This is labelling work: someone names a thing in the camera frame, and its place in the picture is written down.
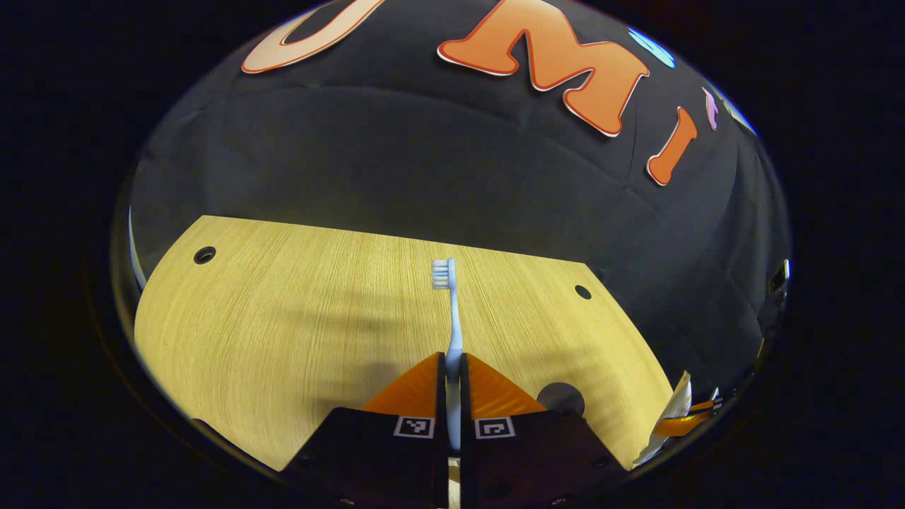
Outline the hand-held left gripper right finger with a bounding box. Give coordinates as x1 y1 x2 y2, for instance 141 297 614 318
460 351 631 509

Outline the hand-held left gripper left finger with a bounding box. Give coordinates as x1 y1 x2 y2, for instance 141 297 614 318
281 351 450 509

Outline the pale blue toothbrush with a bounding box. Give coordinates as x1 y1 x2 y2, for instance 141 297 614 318
431 258 465 453

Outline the black backdrop cloth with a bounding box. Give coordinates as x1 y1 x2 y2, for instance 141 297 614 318
127 0 793 397

